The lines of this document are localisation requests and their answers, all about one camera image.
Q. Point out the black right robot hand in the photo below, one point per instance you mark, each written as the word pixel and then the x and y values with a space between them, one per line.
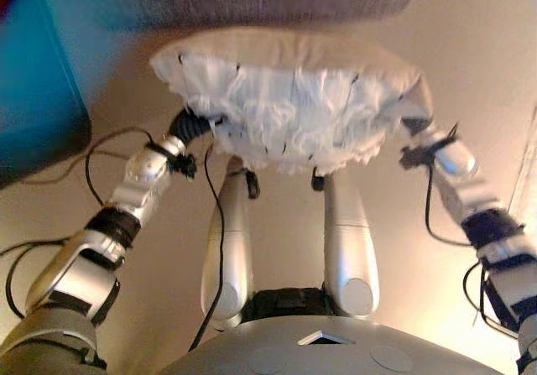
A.
pixel 417 126

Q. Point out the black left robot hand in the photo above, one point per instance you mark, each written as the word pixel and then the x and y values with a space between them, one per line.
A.
pixel 191 125

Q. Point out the white fringed knit cloth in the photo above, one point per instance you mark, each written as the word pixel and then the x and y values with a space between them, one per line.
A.
pixel 293 98

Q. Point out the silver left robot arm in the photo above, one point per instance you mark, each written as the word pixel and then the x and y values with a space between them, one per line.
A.
pixel 138 182

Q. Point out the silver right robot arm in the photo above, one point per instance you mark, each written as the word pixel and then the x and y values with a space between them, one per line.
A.
pixel 457 182

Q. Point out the black left robot foot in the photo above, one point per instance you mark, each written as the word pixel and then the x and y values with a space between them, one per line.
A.
pixel 251 184

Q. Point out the black robot foot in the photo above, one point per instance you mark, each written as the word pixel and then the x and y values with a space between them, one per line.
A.
pixel 251 184
pixel 317 181

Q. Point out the black right robot foot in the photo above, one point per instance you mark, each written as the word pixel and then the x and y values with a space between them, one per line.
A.
pixel 317 181

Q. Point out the silver left robot leg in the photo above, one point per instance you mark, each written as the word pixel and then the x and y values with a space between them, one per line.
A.
pixel 235 232

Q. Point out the blue container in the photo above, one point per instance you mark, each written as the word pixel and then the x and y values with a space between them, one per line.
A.
pixel 33 77

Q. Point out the grey robot torso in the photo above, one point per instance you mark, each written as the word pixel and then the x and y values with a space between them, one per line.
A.
pixel 319 350

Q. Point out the white door frame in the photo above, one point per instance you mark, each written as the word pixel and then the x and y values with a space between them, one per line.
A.
pixel 526 165

